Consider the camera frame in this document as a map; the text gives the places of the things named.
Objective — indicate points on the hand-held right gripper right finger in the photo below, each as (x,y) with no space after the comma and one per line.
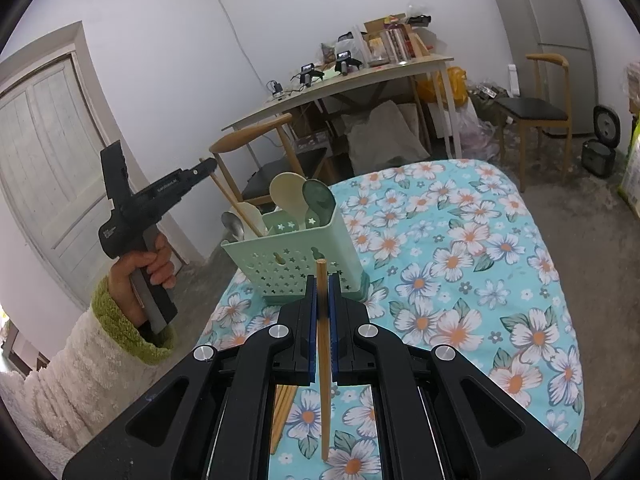
(334,340)

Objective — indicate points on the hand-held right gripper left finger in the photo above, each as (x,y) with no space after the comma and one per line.
(312,340)

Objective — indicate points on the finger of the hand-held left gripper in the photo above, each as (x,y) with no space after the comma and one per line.
(202,169)

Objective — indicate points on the metal spoon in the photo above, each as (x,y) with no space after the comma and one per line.
(232,225)

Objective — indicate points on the white plastic spoon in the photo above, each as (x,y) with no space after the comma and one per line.
(252,217)

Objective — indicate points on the green plastic utensil holder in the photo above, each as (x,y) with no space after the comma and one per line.
(300,255)

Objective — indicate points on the cream plastic spoon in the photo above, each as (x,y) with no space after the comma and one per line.
(287,192)

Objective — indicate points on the green translucent spoon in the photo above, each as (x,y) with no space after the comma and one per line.
(320,200)

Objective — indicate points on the person's left forearm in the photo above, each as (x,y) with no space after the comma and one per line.
(75,375)

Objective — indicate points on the person's left hand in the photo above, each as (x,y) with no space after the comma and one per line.
(122,285)

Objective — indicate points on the wooden chair with dark seat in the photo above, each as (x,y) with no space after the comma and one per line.
(530,107)
(250,135)

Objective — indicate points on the white panel door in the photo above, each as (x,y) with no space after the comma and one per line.
(50,160)

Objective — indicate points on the black charger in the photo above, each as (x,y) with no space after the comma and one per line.
(276,89)

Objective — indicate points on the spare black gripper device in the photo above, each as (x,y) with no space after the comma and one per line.
(307,76)
(345,63)

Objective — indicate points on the light green cloth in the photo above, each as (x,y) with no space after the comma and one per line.
(327,74)

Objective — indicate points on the floral blue blanket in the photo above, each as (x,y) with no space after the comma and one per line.
(475,260)

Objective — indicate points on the wooden table with white legs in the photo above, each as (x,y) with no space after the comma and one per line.
(350,82)

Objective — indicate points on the snack bag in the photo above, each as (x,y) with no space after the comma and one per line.
(328,52)

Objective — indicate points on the grey white sack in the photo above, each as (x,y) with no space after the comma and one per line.
(390,135)

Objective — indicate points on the white plastic bag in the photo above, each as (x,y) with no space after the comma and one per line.
(348,42)

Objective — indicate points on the clear striped jar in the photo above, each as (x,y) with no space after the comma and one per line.
(395,45)

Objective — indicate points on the cardboard box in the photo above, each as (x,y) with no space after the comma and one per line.
(385,24)

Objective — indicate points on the clear plastic bag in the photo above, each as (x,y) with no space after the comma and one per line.
(477,130)

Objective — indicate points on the yellow plastic bag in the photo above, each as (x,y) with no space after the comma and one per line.
(455,82)

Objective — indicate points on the white bottle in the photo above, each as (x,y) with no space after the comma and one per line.
(512,80)

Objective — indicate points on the black rice cooker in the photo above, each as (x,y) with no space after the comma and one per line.
(600,157)

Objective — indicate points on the white and yellow sack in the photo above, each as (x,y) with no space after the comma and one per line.
(632,170)

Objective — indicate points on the silver refrigerator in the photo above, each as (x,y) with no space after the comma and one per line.
(555,35)

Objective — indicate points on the white door frame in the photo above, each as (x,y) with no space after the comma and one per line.
(114,110)

